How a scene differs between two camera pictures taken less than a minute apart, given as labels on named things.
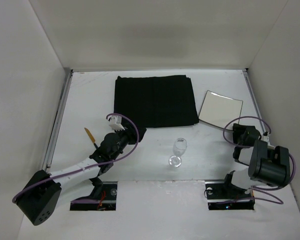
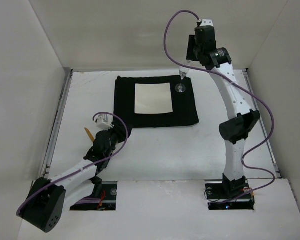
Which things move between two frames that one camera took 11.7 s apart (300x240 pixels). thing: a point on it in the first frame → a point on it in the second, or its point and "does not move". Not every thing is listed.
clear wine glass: x=179 y=146 → x=181 y=88
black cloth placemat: x=153 y=102 does not move
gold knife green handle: x=93 y=140 does not move
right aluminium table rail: x=248 y=76 does not move
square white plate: x=218 y=110 → x=153 y=98
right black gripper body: x=240 y=131 → x=190 y=47
